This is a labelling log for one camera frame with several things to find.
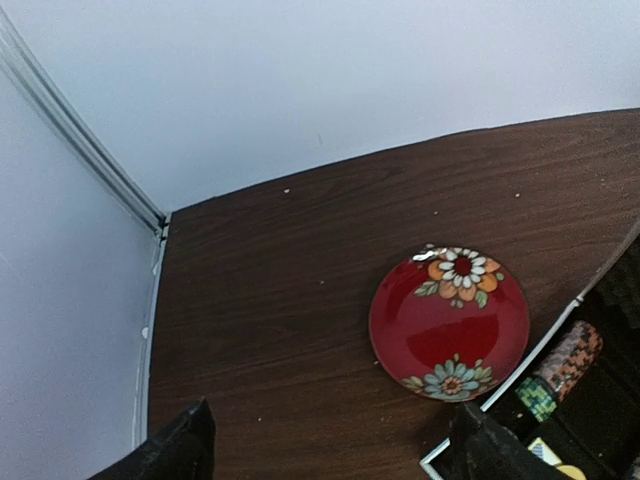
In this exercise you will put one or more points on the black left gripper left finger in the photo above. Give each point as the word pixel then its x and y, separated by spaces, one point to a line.
pixel 182 449

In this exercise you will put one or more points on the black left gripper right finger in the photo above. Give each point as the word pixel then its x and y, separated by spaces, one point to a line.
pixel 483 449

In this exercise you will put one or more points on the aluminium poker case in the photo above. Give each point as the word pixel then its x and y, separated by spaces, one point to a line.
pixel 571 410

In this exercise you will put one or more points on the blue card deck box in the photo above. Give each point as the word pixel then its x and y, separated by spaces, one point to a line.
pixel 544 452

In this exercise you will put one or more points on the green chip stack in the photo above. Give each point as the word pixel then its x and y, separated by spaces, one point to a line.
pixel 538 399

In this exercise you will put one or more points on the yellow big blind button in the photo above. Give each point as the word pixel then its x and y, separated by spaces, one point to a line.
pixel 571 471

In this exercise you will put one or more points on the orange black chip stack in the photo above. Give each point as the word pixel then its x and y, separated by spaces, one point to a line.
pixel 570 359

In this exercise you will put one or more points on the red floral plate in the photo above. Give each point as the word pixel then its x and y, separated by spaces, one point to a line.
pixel 449 323

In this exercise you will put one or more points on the left aluminium frame post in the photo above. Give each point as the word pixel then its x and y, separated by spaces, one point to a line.
pixel 28 75

